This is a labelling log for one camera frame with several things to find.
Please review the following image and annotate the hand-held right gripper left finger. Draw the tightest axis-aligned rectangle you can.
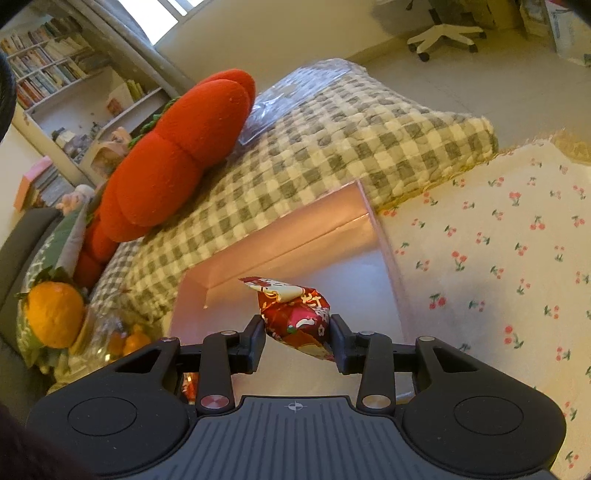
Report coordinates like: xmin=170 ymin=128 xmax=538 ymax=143
xmin=113 ymin=315 xmax=267 ymax=416

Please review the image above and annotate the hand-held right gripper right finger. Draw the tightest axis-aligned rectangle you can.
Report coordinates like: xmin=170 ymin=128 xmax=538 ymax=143
xmin=329 ymin=314 xmax=481 ymax=412

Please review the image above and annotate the red snack packet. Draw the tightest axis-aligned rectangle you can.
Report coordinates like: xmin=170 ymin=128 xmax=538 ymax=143
xmin=181 ymin=373 xmax=200 ymax=404
xmin=238 ymin=276 xmax=335 ymax=363

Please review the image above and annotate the pink cardboard box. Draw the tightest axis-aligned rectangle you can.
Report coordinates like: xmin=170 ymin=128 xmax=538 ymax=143
xmin=168 ymin=179 xmax=416 ymax=403

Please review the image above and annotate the clear jar of small oranges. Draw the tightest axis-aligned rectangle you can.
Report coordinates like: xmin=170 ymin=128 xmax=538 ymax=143
xmin=69 ymin=307 xmax=155 ymax=370

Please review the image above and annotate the cherry print bed sheet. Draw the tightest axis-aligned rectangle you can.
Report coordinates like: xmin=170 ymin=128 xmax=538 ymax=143
xmin=379 ymin=138 xmax=591 ymax=480

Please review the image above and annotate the small red plush cushion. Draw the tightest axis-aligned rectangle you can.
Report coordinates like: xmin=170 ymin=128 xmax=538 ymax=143
xmin=73 ymin=217 xmax=121 ymax=289

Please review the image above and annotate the orange fruit plush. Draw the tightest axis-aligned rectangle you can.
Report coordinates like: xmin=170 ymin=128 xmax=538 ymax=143
xmin=16 ymin=268 xmax=87 ymax=349

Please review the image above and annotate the large red tomato plush cushion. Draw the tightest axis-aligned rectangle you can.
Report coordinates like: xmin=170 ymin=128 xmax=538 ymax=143
xmin=99 ymin=68 xmax=257 ymax=243

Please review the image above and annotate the green checkered quilt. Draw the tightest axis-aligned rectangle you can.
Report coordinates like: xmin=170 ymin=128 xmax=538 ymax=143
xmin=88 ymin=58 xmax=500 ymax=324

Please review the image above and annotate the green patterned pillow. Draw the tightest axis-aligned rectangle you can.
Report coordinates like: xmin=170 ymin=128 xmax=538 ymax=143
xmin=16 ymin=210 xmax=93 ymax=367

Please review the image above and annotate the pale plush bunny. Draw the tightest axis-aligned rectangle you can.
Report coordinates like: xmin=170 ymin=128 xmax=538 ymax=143
xmin=60 ymin=184 xmax=100 ymax=215

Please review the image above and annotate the small decorated box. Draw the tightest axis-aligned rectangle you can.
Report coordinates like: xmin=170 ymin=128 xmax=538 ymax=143
xmin=90 ymin=141 xmax=123 ymax=179

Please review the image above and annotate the clear plastic bag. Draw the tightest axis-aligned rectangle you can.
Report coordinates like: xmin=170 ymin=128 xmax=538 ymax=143
xmin=240 ymin=58 xmax=365 ymax=148

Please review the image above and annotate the person's dark red clothing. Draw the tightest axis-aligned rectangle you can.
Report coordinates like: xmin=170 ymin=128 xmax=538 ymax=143
xmin=0 ymin=401 xmax=93 ymax=480

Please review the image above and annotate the dark grey sofa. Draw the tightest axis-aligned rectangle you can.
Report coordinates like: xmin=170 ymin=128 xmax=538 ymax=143
xmin=0 ymin=208 xmax=61 ymax=342

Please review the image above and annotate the stack of books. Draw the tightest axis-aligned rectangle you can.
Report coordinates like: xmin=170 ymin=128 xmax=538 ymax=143
xmin=14 ymin=156 xmax=75 ymax=210

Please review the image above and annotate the white bookshelf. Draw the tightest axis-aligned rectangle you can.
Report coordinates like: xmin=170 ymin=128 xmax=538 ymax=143
xmin=0 ymin=16 xmax=169 ymax=169

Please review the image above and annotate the grey curtain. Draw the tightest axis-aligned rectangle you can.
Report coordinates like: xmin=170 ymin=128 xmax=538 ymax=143
xmin=60 ymin=0 xmax=204 ymax=99

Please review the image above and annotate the white office chair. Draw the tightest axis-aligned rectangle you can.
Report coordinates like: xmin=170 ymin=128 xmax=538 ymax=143
xmin=406 ymin=0 xmax=488 ymax=62

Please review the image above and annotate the window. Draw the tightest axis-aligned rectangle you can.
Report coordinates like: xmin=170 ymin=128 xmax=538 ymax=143
xmin=117 ymin=0 xmax=208 ymax=44

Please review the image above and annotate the row of shelf books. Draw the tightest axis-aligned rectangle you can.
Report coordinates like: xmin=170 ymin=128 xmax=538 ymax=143
xmin=0 ymin=18 xmax=112 ymax=108

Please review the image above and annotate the brown cardboard box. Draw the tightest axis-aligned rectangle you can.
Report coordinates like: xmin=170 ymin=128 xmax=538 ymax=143
xmin=480 ymin=0 xmax=552 ymax=38

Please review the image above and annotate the white sack with red print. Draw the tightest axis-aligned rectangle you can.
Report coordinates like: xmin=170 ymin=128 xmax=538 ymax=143
xmin=545 ymin=0 xmax=591 ymax=63

